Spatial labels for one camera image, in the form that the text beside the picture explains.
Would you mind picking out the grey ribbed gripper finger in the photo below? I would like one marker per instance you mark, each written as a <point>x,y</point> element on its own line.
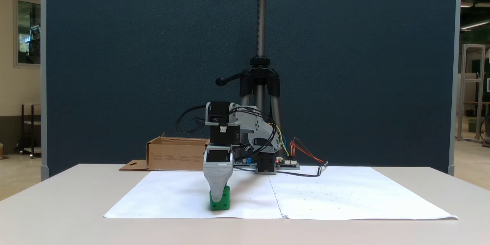
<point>218,178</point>

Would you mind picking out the green die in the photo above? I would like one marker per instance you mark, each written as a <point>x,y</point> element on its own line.
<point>226,203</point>

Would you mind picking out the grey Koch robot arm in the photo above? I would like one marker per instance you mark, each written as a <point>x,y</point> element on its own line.
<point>252,120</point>

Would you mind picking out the blue circuit board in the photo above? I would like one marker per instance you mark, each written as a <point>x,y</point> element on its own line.
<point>245,164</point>

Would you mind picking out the brown cardboard box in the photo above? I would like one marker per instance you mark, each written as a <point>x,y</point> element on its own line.
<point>176,157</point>

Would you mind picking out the white paper sheet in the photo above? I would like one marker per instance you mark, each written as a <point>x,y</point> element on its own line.
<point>172,195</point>
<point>363,195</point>

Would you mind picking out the dark blue partition panel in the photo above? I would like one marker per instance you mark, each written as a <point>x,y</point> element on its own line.
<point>115,65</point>

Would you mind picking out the black metal cart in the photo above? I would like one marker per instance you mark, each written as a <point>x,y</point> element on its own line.
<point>32,122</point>

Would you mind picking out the ceiling light strip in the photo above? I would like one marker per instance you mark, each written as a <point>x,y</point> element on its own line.
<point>474,25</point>

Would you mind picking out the black camera tripod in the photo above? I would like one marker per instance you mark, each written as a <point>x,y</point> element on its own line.
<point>261,7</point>

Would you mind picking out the framed wall window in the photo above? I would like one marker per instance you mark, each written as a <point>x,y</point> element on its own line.
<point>28,38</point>

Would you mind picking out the aluminium frame rack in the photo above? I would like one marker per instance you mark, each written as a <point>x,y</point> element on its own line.
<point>474,46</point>

